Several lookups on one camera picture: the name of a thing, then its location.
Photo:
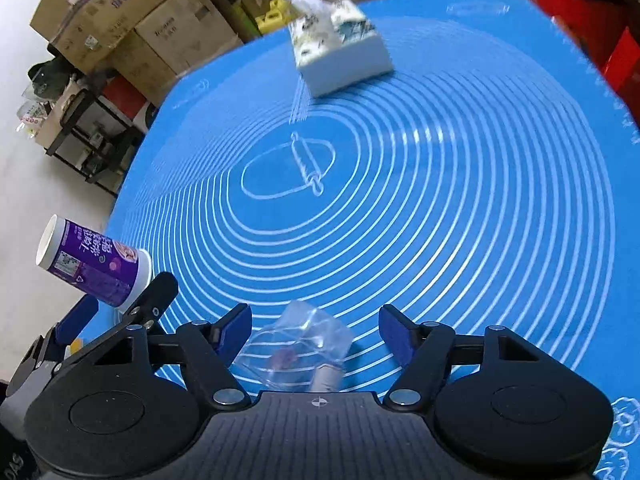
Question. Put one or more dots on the white tissue box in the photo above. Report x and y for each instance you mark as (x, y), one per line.
(336, 45)

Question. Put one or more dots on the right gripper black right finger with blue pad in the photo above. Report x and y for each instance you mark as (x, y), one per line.
(422, 351)

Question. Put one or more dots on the upper open cardboard box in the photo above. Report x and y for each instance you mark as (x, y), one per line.
(87, 31)

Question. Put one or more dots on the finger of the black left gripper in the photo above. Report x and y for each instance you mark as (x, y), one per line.
(146, 311)

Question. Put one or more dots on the clear plastic cup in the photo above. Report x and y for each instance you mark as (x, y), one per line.
(303, 350)

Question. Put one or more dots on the yellow plastic jug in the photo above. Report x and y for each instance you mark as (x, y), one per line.
(280, 14)

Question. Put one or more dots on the blue silicone baking mat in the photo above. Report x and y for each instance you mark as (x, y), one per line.
(492, 178)

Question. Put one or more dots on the lower cardboard box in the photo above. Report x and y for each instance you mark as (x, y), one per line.
(177, 37)

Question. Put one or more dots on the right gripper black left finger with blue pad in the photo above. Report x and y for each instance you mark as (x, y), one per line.
(208, 349)

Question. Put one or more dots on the black metal shelf rack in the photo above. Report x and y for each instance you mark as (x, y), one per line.
(92, 137)

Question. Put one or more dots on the red gift boxes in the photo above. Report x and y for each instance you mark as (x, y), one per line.
(609, 34)

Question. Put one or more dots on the purple white paper cup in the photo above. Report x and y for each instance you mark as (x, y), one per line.
(94, 263)

